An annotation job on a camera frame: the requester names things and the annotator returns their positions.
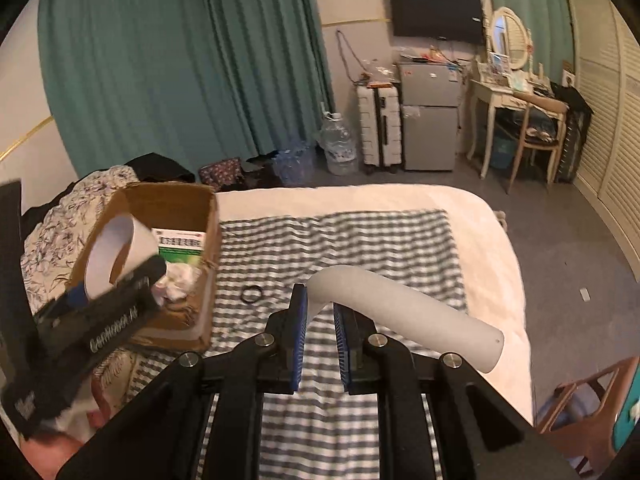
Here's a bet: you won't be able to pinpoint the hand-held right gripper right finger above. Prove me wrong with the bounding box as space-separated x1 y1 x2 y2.
332 305 583 480

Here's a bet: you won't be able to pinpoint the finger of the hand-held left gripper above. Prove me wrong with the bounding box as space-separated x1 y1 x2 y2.
34 255 168 361

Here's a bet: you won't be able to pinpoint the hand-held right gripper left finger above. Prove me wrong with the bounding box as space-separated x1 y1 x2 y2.
57 283 308 480

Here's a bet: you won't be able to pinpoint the white paper roll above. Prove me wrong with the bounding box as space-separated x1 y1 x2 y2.
84 214 166 306

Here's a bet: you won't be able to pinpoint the white tissue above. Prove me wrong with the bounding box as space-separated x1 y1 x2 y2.
150 262 203 306

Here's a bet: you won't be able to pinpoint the green medicine box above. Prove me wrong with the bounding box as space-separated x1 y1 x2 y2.
150 227 208 266

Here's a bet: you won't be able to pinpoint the brown cardboard box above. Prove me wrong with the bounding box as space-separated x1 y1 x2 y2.
65 182 223 353

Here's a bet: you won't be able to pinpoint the bent white paper tube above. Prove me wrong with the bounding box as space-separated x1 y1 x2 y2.
306 265 505 375

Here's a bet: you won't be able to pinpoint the person's left hand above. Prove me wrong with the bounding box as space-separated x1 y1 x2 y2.
22 377 128 478

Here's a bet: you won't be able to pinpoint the floral blanket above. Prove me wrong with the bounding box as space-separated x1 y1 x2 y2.
20 165 146 436

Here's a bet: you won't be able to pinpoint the dark cloth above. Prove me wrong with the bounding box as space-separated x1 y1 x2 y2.
124 154 197 184

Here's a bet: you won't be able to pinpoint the grey checked cloth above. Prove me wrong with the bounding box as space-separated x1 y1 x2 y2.
125 208 468 480

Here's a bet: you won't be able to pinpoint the patterned bag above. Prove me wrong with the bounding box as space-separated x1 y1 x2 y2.
198 157 246 191

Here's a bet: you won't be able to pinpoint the large clear water jug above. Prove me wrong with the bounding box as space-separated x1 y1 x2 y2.
318 110 360 177

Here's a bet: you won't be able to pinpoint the teal curtain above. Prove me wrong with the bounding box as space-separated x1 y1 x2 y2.
37 0 336 181
482 0 573 86

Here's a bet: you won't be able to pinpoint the white suitcase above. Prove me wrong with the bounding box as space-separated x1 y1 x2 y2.
356 82 405 168

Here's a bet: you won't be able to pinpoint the grey small fridge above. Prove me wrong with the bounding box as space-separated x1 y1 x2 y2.
397 61 462 172

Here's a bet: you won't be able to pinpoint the blue waste bin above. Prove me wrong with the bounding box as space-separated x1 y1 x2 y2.
490 137 518 171

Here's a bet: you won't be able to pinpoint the brown wooden chair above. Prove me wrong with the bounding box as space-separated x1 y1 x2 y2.
535 355 640 478

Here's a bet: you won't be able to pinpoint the cream dressing desk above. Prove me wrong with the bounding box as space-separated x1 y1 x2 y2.
467 77 551 181

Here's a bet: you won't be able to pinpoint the wooden chair with cream back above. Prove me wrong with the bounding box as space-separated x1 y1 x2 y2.
507 91 571 196

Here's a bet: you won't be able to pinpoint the black bag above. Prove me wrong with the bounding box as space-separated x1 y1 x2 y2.
550 82 596 183

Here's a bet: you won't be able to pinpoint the cream louvred wardrobe doors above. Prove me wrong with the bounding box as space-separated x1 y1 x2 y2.
562 0 640 281

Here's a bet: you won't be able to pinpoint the oval white-framed mirror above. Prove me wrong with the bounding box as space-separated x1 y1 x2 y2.
487 6 533 73

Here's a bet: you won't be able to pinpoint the black wall television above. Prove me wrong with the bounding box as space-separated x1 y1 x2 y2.
388 0 486 46

